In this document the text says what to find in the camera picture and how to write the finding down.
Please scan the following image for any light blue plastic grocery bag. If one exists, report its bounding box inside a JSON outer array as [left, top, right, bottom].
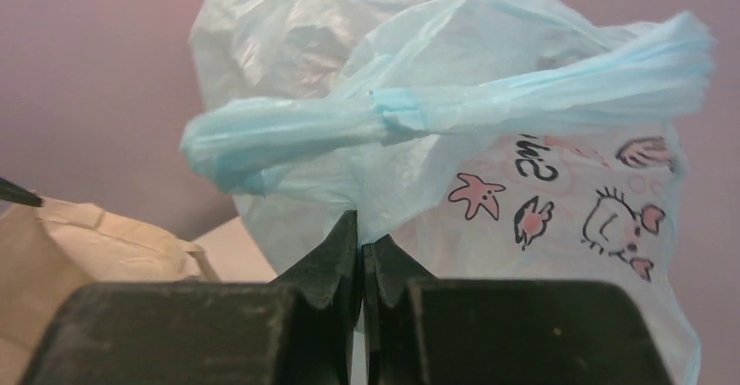
[[180, 0, 716, 384]]

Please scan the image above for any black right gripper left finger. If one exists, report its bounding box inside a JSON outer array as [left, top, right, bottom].
[[21, 211, 360, 384]]

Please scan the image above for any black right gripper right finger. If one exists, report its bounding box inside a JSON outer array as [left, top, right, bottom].
[[362, 237, 671, 384]]

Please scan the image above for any beige canvas tote bag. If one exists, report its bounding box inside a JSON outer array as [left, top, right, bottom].
[[0, 196, 278, 385]]

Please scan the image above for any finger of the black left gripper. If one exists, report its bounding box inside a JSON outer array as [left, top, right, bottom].
[[0, 178, 43, 208]]

